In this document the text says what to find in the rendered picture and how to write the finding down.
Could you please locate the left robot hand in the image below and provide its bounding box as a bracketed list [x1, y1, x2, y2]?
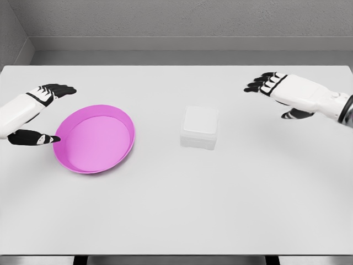
[0, 83, 78, 146]

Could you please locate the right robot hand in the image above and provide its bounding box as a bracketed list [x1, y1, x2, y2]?
[243, 72, 338, 120]

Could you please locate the white translucent lidded box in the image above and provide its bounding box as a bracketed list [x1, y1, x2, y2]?
[179, 105, 221, 152]

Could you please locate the pink round plate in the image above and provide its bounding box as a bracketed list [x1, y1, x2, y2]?
[52, 104, 136, 174]

